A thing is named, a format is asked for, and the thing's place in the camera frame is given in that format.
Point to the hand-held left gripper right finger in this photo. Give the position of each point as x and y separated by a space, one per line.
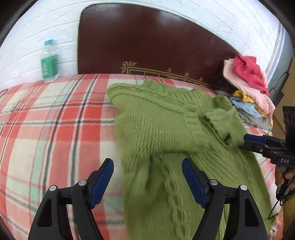
194 182

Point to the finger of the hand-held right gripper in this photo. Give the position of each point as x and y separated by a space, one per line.
253 138
255 147

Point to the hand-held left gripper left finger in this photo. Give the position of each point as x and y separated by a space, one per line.
101 182

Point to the green knitted sweater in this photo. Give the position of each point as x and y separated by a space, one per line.
156 120

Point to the pile of folded clothes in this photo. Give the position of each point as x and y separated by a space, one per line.
260 99

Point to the person's right hand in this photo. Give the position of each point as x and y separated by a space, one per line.
279 176

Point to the grey striped garment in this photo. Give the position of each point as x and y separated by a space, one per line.
258 122

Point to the light blue garment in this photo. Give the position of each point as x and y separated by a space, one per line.
246 107

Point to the yellow garment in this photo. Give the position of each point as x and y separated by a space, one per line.
242 95

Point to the dark brown garment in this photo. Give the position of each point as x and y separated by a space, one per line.
222 84

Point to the red plaid blanket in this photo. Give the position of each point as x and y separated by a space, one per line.
57 129

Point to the red garment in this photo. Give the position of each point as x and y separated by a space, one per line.
247 67

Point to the clear plastic water bottle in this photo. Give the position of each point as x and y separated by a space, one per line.
49 64

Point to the dark brown wooden headboard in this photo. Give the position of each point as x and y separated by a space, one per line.
149 41

